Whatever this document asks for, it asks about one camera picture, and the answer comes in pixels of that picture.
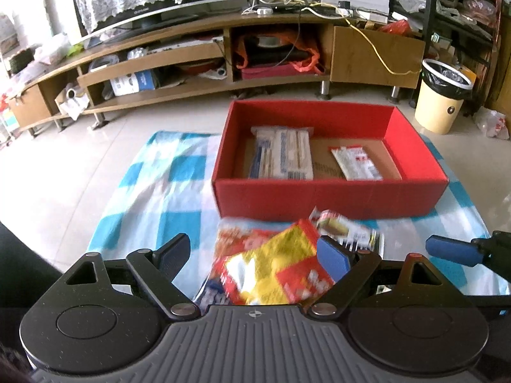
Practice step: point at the pink flat box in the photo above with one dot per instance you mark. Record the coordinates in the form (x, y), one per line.
(275, 72)

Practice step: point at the black bin liner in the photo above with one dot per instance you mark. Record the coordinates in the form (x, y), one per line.
(447, 79)

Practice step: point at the cream trash bin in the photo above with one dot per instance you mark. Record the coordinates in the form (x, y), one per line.
(437, 111)

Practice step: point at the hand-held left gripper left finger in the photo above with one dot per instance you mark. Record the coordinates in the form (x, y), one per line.
(175, 249)

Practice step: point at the blue striped snack packet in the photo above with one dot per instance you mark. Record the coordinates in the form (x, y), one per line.
(281, 153)

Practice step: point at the blue white carton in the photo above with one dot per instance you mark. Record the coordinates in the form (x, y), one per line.
(133, 81)

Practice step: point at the white power strip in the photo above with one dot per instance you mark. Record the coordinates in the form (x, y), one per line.
(264, 10)

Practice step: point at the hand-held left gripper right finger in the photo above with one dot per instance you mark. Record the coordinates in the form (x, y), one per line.
(333, 257)

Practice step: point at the blue white checked blanket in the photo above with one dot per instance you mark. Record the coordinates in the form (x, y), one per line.
(159, 199)

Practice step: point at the red plastic bag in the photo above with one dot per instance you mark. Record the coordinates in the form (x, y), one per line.
(395, 27)

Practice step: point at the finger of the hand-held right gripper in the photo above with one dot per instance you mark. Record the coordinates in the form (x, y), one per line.
(451, 251)

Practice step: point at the white crumpled bag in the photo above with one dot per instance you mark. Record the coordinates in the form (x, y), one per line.
(74, 101)

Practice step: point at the silver red snack packet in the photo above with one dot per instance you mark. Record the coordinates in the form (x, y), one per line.
(347, 227)

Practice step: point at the white plastic bag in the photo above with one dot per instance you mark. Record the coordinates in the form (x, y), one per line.
(493, 123)

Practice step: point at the wooden tv stand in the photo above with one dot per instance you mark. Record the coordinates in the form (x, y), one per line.
(375, 56)

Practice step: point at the black shelf rack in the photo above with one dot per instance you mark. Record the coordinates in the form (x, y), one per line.
(463, 12)

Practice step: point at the red yellow snack packet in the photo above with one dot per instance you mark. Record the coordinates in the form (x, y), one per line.
(279, 259)

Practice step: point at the orange plastic bag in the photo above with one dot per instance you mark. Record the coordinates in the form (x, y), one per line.
(307, 64)

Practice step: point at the red cardboard box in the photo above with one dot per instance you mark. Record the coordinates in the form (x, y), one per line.
(327, 199)

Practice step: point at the white red snack packet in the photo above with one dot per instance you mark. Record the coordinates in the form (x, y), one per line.
(355, 163)

